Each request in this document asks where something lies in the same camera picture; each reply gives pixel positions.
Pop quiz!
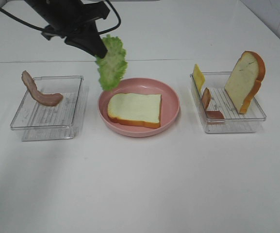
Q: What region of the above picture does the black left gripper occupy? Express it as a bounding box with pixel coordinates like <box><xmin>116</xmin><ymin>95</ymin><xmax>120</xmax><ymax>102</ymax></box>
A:
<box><xmin>25</xmin><ymin>0</ymin><xmax>110</xmax><ymax>58</ymax></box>

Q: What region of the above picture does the green lettuce leaf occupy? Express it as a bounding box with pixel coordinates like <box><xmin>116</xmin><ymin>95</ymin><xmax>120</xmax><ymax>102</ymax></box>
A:
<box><xmin>95</xmin><ymin>34</ymin><xmax>128</xmax><ymax>91</ymax></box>

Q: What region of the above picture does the bacon strip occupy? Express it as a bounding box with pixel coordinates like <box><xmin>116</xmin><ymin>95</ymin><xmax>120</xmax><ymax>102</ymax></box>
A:
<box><xmin>21</xmin><ymin>70</ymin><xmax>63</xmax><ymax>106</ymax></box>
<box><xmin>201</xmin><ymin>87</ymin><xmax>225</xmax><ymax>121</ymax></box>

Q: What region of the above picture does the bread slice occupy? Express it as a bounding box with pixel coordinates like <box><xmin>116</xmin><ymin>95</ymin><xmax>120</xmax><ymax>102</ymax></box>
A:
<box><xmin>224</xmin><ymin>51</ymin><xmax>265</xmax><ymax>114</ymax></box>
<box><xmin>107</xmin><ymin>93</ymin><xmax>162</xmax><ymax>129</ymax></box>

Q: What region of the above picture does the yellow cheese slice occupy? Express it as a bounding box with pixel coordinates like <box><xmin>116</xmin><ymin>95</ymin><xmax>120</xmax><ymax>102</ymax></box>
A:
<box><xmin>193</xmin><ymin>64</ymin><xmax>205</xmax><ymax>93</ymax></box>

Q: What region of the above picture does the clear left plastic tray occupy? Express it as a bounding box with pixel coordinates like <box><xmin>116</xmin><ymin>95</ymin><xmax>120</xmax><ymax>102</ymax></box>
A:
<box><xmin>10</xmin><ymin>76</ymin><xmax>88</xmax><ymax>141</ymax></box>

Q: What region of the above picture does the clear plastic tray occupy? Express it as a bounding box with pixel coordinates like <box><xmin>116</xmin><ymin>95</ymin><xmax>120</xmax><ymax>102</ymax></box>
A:
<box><xmin>190</xmin><ymin>71</ymin><xmax>266</xmax><ymax>133</ymax></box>
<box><xmin>10</xmin><ymin>76</ymin><xmax>88</xmax><ymax>141</ymax></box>

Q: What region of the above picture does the pink round plate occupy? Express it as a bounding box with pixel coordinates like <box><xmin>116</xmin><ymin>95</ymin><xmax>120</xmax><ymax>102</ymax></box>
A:
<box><xmin>98</xmin><ymin>78</ymin><xmax>180</xmax><ymax>137</ymax></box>

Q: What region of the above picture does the clear right plastic tray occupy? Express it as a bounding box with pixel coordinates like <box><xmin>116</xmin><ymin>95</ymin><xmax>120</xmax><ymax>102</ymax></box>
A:
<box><xmin>190</xmin><ymin>71</ymin><xmax>266</xmax><ymax>133</ymax></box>

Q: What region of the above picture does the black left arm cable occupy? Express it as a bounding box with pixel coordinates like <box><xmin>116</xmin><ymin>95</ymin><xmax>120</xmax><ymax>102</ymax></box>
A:
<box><xmin>0</xmin><ymin>0</ymin><xmax>122</xmax><ymax>34</ymax></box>

